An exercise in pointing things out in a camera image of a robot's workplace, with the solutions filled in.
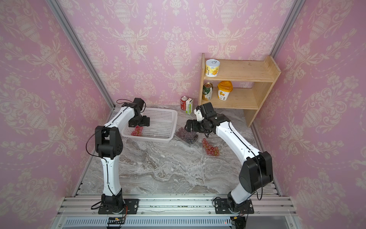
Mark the yellow can white lid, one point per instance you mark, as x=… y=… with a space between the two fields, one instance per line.
x=212 y=68

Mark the dark red grape bunch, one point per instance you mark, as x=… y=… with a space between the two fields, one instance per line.
x=181 y=133

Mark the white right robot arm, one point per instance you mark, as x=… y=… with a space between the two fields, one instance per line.
x=257 y=167

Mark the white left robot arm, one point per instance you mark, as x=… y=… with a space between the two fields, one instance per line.
x=109 y=146

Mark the aluminium rail frame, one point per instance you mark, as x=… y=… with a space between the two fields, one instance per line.
x=176 y=211

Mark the wooden shelf unit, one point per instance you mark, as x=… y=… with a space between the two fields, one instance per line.
x=253 y=82

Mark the white perforated plastic basket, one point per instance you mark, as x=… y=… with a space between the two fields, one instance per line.
x=162 y=126

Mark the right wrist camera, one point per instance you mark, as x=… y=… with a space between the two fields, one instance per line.
x=204 y=112

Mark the yellow lidded cup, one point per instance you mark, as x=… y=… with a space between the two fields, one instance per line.
x=224 y=89

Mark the red soda can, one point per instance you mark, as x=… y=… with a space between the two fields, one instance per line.
x=183 y=102

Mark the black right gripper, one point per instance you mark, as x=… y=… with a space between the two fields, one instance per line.
x=189 y=123

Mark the light red grape bunch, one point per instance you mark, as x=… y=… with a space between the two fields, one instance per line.
x=210 y=149
x=138 y=131

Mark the green drink can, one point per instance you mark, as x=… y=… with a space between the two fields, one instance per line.
x=207 y=91

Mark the green white carton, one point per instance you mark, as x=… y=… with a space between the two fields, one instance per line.
x=189 y=106

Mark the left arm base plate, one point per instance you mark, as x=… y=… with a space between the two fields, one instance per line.
x=130 y=208

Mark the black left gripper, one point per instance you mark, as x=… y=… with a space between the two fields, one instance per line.
x=146 y=121

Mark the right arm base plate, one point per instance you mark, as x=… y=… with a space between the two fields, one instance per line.
x=228 y=206

